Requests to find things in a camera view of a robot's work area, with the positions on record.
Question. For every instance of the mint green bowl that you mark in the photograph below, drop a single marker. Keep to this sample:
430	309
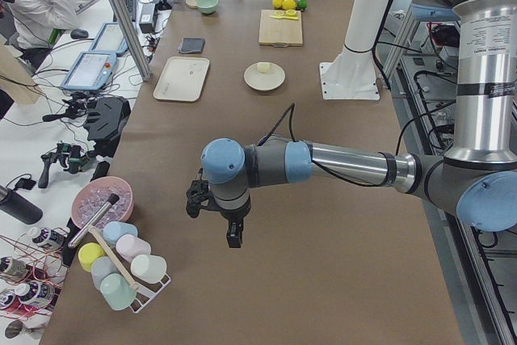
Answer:
207	7

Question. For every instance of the wooden cutting board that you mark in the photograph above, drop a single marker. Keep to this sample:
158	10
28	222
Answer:
280	33

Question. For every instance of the whole lemon right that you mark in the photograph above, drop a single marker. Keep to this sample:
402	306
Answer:
289	5

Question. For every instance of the near teach pendant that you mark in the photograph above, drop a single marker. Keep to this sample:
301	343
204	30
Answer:
90	71

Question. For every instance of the grey folded cloth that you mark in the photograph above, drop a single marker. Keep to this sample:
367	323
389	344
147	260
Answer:
191	45

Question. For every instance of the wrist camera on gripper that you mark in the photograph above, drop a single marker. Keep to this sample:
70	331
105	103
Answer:
199	197

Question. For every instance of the green lime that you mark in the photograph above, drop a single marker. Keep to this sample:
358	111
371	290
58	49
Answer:
301	5

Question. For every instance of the round beige plate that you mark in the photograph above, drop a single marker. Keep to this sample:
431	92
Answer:
264	82

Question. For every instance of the mint green cup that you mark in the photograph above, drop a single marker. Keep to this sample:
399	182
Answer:
117	292

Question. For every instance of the whole lemon left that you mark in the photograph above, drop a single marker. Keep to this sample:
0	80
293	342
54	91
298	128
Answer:
277	4

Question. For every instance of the black water bottle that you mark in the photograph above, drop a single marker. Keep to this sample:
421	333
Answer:
19	208

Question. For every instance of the yellow plastic knife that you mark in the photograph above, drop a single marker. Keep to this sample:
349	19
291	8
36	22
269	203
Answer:
287	17

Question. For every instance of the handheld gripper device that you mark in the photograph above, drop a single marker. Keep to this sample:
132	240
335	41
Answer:
70	157

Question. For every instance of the metal muddler black tip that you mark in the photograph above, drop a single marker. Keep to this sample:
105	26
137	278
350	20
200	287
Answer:
75	240

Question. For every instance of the far teach pendant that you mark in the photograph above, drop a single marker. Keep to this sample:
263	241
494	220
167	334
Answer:
110	38

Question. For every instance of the black keyboard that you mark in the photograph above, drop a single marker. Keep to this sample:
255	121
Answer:
132	7

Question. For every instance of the blue cup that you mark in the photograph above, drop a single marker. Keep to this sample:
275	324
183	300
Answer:
114	230

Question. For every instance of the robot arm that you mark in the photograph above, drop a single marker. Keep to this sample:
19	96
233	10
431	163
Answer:
475	180

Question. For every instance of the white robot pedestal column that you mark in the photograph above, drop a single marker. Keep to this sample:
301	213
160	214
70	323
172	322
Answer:
352	74

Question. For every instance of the black plastic cover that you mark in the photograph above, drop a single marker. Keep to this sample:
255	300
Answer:
106	118

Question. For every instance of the whole lemon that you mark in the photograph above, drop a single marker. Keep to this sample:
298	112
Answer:
277	4
289	5

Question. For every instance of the beige rabbit tray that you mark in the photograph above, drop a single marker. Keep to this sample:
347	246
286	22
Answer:
182	79

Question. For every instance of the white cup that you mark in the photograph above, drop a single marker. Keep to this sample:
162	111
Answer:
150	268

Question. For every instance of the aluminium frame post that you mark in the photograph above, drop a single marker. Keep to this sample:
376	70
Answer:
131	37

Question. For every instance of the grey cup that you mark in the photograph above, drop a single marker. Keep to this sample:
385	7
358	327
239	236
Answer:
100	269

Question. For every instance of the teach pendant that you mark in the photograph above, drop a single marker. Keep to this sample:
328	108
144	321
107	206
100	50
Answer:
110	38
90	71

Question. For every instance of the seated person white shirt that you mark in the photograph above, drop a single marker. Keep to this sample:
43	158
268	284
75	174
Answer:
40	22

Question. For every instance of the white cup rack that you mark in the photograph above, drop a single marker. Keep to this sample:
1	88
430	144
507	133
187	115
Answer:
147	293

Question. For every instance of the yellow cup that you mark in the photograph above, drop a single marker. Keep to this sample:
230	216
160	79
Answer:
88	254

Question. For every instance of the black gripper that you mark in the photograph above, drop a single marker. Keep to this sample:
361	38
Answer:
232	217

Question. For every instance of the pink bowl with ice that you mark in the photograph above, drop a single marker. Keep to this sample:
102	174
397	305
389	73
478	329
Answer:
95	194

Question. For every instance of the pink cup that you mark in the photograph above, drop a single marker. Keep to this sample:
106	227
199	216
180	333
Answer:
129	247

